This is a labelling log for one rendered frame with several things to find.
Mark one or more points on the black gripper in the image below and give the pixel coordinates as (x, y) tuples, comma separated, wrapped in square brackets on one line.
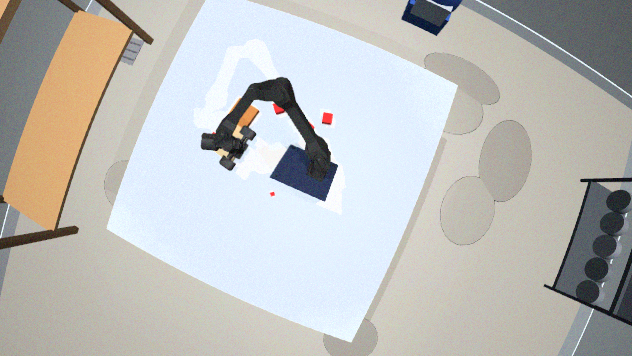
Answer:
[(248, 133)]

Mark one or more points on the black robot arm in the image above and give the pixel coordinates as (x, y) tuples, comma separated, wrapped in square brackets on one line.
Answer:
[(281, 92)]

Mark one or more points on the red square block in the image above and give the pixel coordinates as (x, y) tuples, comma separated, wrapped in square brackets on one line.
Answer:
[(327, 118), (278, 110)]

